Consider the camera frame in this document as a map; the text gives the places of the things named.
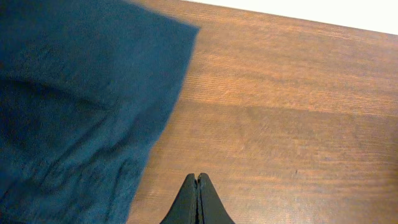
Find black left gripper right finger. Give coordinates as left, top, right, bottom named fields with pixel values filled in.
left=197, top=173, right=234, bottom=224

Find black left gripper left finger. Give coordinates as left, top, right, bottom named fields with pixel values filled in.
left=160, top=174, right=197, bottom=224

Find navy blue shorts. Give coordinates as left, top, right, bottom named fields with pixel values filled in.
left=1, top=0, right=198, bottom=223

